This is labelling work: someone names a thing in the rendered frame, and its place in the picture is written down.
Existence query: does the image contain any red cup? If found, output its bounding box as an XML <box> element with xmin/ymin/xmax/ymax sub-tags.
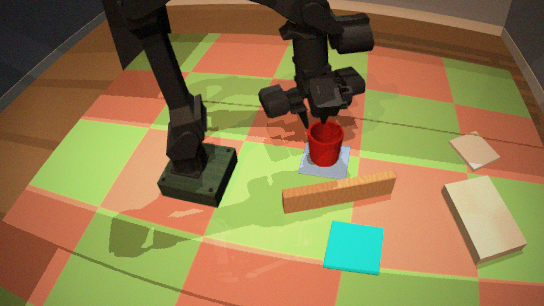
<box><xmin>308</xmin><ymin>120</ymin><xmax>344</xmax><ymax>167</ymax></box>

